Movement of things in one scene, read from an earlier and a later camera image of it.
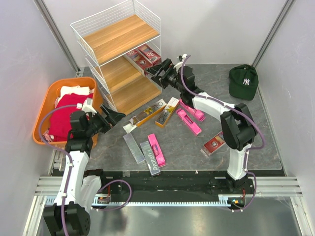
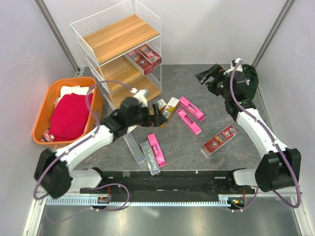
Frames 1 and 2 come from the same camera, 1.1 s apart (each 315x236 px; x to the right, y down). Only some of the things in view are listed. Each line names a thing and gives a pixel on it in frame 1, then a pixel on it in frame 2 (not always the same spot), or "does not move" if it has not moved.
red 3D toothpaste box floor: x=213 y=144 does not move
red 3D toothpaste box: x=141 y=62 does not move
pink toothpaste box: x=156 y=150 does not move
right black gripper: x=168 y=67 → x=217 y=71
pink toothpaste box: x=197 y=113 does not move
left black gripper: x=115 y=117 → x=155 y=120
